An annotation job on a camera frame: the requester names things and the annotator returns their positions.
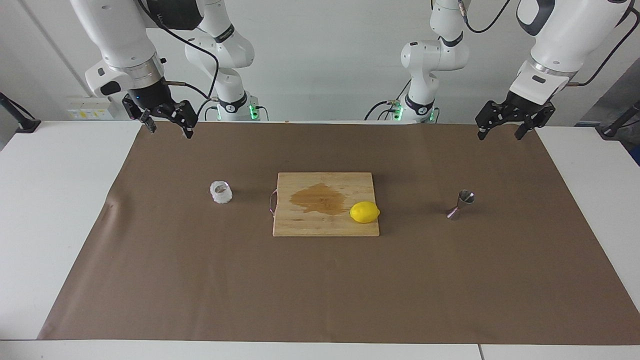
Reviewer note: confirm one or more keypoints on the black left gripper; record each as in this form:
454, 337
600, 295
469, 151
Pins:
527, 105

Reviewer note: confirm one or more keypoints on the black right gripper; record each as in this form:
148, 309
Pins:
152, 97

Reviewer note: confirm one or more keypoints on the steel jigger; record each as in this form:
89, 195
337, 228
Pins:
466, 197

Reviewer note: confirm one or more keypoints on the small white ribbed cup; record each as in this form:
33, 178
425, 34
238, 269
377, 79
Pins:
221, 195

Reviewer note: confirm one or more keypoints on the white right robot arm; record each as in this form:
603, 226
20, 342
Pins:
120, 30

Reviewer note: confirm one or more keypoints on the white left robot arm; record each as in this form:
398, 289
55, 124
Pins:
570, 35

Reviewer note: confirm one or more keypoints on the black clamp stand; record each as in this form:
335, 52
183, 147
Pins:
27, 125
612, 131

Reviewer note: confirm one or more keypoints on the grey cabinet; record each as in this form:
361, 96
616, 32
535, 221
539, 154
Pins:
620, 90

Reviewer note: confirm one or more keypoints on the blue object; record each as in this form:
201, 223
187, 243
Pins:
637, 155

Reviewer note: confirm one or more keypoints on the brown paper table mat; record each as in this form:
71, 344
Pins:
200, 280

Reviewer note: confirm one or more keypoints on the yellow lemon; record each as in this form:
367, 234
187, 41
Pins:
364, 212

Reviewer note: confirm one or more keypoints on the wooden cutting board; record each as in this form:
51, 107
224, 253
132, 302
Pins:
325, 225

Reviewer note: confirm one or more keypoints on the white wall socket box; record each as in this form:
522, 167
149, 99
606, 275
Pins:
90, 107

